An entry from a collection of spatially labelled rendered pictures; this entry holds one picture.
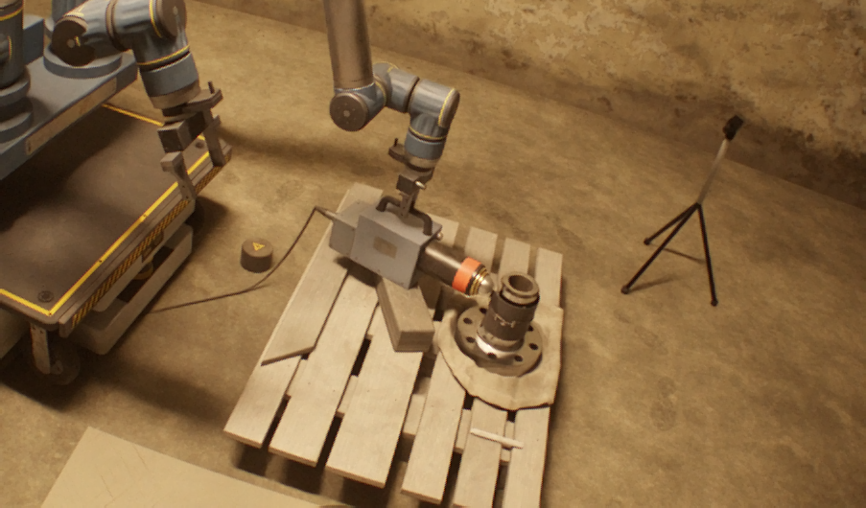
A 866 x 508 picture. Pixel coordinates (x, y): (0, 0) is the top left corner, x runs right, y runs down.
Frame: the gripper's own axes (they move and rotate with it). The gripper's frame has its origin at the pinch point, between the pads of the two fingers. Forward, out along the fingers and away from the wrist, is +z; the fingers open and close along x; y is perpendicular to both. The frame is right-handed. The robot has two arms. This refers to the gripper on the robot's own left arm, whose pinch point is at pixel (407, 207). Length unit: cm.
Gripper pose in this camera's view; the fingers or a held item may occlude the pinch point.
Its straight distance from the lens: 227.8
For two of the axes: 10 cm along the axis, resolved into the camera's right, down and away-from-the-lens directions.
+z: -2.2, 8.0, 5.6
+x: 4.8, -4.1, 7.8
